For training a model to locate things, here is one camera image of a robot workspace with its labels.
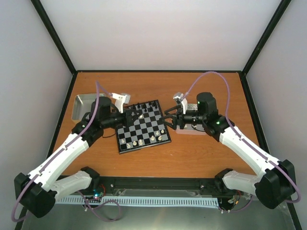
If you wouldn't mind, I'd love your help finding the black frame post left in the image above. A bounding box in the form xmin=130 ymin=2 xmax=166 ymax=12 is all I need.
xmin=30 ymin=0 xmax=78 ymax=75

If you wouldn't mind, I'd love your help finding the black frame post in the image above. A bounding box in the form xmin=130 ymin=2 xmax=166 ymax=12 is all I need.
xmin=30 ymin=0 xmax=78 ymax=75
xmin=241 ymin=0 xmax=292 ymax=75

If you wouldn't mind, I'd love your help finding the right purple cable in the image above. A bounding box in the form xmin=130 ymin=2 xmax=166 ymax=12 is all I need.
xmin=183 ymin=71 xmax=302 ymax=214

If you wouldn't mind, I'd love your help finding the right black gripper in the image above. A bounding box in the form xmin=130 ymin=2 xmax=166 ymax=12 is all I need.
xmin=159 ymin=105 xmax=206 ymax=130

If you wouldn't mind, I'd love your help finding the light blue cable duct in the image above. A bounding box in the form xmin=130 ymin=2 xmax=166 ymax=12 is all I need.
xmin=55 ymin=194 xmax=220 ymax=208

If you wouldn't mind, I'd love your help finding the black chess piece set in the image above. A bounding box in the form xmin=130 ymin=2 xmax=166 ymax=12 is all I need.
xmin=132 ymin=100 xmax=159 ymax=113

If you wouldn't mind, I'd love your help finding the black and silver chessboard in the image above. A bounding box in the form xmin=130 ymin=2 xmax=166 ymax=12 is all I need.
xmin=116 ymin=102 xmax=171 ymax=154

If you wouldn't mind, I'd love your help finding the black frame post right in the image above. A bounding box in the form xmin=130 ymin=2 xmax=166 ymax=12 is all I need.
xmin=241 ymin=0 xmax=292 ymax=75

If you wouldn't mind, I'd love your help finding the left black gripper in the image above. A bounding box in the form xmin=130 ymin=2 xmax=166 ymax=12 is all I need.
xmin=102 ymin=108 xmax=142 ymax=129

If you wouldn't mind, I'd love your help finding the pink tin with white pieces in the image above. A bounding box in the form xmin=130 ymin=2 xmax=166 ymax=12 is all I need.
xmin=176 ymin=103 xmax=206 ymax=136

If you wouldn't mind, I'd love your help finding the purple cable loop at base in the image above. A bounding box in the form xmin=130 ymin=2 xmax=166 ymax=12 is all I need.
xmin=81 ymin=191 xmax=123 ymax=222

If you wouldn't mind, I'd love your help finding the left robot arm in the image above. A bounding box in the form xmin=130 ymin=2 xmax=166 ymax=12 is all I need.
xmin=14 ymin=93 xmax=141 ymax=218

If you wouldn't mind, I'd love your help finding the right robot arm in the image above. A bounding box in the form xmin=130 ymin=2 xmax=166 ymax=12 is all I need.
xmin=162 ymin=92 xmax=296 ymax=209

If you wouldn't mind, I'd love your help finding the empty silver metal tin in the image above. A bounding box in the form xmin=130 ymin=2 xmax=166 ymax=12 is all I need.
xmin=71 ymin=93 xmax=96 ymax=123

